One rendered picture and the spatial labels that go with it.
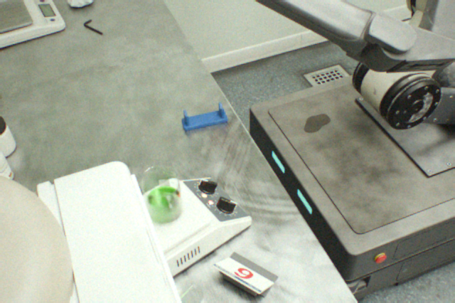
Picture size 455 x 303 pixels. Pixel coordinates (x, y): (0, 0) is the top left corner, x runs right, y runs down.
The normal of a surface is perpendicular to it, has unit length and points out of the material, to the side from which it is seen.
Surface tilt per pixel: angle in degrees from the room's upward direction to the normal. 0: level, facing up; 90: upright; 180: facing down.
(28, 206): 32
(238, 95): 0
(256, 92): 0
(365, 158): 0
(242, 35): 90
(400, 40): 40
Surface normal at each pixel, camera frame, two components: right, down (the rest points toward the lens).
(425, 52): 0.07, -0.07
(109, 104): -0.04, -0.69
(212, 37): 0.38, 0.66
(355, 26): -0.15, -0.12
